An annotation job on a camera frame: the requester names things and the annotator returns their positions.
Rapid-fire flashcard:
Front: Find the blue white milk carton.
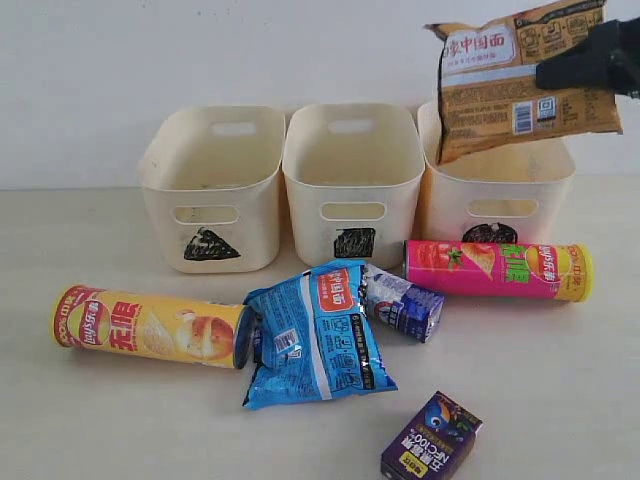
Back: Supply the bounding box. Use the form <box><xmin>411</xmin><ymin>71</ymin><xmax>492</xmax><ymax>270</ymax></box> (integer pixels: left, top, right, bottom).
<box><xmin>364</xmin><ymin>264</ymin><xmax>445</xmax><ymax>343</ymax></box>

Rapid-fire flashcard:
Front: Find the orange instant noodle bag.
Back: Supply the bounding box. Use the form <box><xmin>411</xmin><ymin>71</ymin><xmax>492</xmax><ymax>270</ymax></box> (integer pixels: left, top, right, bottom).
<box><xmin>426</xmin><ymin>1</ymin><xmax>622</xmax><ymax>164</ymax></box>

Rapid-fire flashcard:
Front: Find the purple juice carton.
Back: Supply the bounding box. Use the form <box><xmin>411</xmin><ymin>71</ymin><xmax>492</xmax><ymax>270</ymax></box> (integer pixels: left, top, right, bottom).
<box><xmin>380</xmin><ymin>391</ymin><xmax>483</xmax><ymax>480</ymax></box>

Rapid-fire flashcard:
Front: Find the yellow Lay's chips can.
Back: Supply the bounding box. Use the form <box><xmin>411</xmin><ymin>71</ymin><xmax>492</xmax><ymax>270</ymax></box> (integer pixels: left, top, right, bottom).
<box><xmin>50</xmin><ymin>285</ymin><xmax>256</xmax><ymax>369</ymax></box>

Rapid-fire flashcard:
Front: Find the cream bin with circle mark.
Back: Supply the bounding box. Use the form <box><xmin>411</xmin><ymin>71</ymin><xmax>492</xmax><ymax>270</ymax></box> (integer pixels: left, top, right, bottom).
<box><xmin>416</xmin><ymin>101</ymin><xmax>576</xmax><ymax>244</ymax></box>

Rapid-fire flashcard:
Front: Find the cream bin with square mark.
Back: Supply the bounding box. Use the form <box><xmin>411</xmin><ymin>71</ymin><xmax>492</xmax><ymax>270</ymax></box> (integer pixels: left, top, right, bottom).
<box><xmin>282</xmin><ymin>103</ymin><xmax>425</xmax><ymax>269</ymax></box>

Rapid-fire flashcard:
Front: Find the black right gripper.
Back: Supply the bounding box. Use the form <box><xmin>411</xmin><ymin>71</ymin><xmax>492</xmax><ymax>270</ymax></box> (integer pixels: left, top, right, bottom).
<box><xmin>535</xmin><ymin>18</ymin><xmax>639</xmax><ymax>96</ymax></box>

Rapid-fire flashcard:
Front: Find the cream bin with triangle mark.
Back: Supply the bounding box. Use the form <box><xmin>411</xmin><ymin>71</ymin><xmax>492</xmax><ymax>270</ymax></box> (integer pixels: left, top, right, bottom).
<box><xmin>139</xmin><ymin>106</ymin><xmax>286</xmax><ymax>274</ymax></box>

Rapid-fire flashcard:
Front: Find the blue instant noodle bag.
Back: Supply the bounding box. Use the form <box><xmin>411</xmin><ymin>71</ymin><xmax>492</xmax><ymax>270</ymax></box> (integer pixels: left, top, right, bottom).
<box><xmin>243</xmin><ymin>259</ymin><xmax>397</xmax><ymax>410</ymax></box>

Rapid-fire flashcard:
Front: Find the pink Lay's chips can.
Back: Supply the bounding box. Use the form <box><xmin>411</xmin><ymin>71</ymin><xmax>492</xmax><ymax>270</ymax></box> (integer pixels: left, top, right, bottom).
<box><xmin>403</xmin><ymin>240</ymin><xmax>595</xmax><ymax>302</ymax></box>

